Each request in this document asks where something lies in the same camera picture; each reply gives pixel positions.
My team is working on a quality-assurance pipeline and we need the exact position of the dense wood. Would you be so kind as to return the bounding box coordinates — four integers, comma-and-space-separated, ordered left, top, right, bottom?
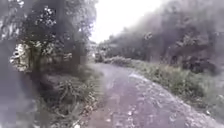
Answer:
94, 0, 224, 76

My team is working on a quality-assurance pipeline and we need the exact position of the overgrown grass verge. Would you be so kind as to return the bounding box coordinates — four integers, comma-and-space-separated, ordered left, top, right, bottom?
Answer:
33, 64, 104, 128
103, 55, 224, 116

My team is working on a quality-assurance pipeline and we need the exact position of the clump of trees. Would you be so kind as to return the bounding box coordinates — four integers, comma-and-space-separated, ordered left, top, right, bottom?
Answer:
0, 0, 99, 78

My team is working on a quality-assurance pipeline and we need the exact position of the grey gravel path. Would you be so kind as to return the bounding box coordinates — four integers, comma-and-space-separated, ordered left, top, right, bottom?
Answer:
79, 62, 224, 128

